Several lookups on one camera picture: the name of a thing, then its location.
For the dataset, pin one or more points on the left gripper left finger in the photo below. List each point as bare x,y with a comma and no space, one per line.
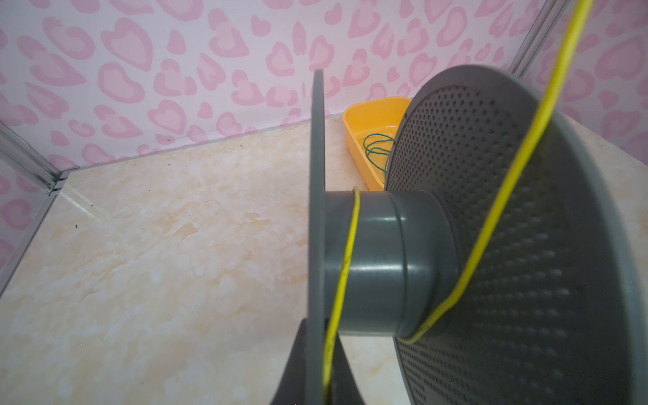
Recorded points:
292,385

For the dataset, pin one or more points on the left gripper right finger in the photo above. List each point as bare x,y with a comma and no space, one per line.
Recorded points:
343,389

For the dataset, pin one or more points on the dark grey cable spool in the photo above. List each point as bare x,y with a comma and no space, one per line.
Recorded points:
497,263

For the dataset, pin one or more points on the yellow plastic bin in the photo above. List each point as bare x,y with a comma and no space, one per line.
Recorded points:
371,130

